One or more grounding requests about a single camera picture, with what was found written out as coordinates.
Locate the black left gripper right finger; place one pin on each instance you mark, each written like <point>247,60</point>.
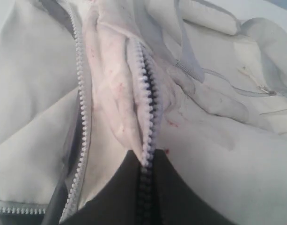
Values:
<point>174,203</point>

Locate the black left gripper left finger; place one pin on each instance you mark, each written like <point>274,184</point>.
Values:
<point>115,204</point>

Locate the white fabric duffel bag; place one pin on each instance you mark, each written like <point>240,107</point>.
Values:
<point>84,81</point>

